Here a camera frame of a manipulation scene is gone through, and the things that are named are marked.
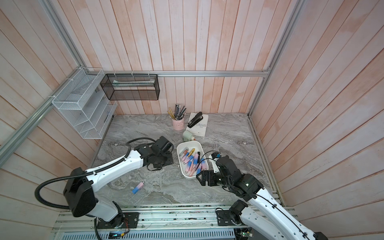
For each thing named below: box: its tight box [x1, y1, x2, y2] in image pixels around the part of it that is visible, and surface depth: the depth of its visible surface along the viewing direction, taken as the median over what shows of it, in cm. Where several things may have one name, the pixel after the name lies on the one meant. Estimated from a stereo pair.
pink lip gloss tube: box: [189, 165, 199, 177], surface depth 92 cm
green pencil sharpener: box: [182, 130, 196, 142], surface depth 101 cm
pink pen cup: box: [172, 118, 185, 131], surface depth 106 cm
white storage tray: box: [176, 140, 209, 179], surface depth 95 cm
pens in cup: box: [167, 104, 187, 121], surface depth 109 cm
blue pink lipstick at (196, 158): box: [193, 153, 199, 165], surface depth 95 cm
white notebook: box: [186, 112, 209, 137], surface depth 113 cm
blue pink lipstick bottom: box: [132, 181, 145, 194], surface depth 85 cm
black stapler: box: [187, 111, 203, 129], surface depth 113 cm
